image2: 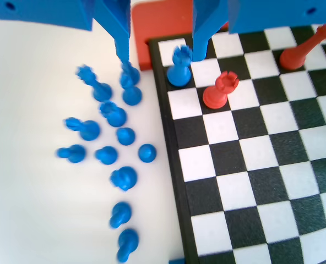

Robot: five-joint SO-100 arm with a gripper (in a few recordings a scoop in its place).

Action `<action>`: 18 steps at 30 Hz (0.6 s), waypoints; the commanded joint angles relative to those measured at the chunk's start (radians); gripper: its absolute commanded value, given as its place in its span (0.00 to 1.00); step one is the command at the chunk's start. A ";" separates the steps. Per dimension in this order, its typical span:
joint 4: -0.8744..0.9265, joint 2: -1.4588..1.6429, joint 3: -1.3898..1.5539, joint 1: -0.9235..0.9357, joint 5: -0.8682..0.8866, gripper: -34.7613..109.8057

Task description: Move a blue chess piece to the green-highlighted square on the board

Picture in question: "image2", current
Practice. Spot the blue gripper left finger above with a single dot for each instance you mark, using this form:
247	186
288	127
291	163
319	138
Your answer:
116	22

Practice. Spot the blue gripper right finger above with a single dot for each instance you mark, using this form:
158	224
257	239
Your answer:
204	27

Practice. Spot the blue chess rook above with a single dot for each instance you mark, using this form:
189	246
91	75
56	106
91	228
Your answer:
178	75
116	115

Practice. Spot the red chess rook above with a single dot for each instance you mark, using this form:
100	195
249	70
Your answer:
215	96

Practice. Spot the blue plastic gear-shaped piece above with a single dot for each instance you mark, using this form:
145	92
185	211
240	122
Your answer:
101	90

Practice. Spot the blue chess pawn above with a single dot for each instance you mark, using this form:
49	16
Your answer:
121	213
127	242
147	152
125	136
75	153

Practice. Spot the red pawn centre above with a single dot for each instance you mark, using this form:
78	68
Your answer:
292	59

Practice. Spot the black and white chessboard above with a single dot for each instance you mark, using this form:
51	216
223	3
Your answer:
223	129

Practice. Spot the red base plate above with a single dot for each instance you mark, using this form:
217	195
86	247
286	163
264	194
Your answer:
157	19

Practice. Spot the blue arm base plate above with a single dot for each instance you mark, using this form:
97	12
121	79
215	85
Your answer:
176	261

